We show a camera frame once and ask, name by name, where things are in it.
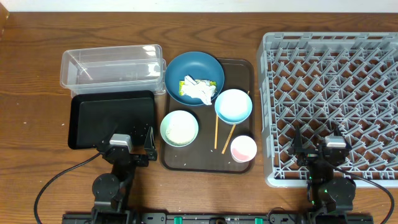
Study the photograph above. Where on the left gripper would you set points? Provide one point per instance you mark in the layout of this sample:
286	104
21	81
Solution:
148	149

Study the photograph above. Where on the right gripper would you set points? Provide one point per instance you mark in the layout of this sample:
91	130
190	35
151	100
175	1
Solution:
308	154

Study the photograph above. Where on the white pink cup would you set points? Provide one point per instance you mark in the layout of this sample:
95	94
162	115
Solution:
243	149

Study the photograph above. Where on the yellow green snack wrapper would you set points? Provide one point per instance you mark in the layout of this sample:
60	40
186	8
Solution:
197	88

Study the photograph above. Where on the white tissue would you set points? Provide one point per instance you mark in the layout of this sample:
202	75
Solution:
204	100

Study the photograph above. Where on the light blue bowl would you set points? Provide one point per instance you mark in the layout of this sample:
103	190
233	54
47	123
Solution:
217	104

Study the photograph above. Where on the dark blue plate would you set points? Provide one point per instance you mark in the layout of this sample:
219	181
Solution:
197	65

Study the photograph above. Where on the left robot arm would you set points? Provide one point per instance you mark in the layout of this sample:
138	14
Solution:
111	190

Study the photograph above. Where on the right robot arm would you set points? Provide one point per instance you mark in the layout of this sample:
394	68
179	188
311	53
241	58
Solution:
327	193

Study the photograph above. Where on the grey dishwasher rack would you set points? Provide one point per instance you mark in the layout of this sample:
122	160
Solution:
319	81

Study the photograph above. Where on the clear plastic waste bin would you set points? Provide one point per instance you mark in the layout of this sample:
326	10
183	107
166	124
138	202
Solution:
113	69

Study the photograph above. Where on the mint bowl with rice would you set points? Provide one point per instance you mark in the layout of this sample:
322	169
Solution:
179	128

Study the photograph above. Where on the dark brown serving tray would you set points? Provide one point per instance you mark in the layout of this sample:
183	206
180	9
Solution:
200	155

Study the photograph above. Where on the black plastic tray bin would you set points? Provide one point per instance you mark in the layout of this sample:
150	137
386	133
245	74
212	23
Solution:
95	117

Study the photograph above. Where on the left wooden chopstick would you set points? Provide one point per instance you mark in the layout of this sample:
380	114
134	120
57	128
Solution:
216	132

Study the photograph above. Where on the wooden chopstick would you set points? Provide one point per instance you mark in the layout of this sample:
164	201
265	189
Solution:
228	139
216	132

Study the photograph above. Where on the right wooden chopstick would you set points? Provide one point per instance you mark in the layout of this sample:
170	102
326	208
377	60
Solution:
228	139

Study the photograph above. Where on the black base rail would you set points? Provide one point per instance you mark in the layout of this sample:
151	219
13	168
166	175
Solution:
161	218

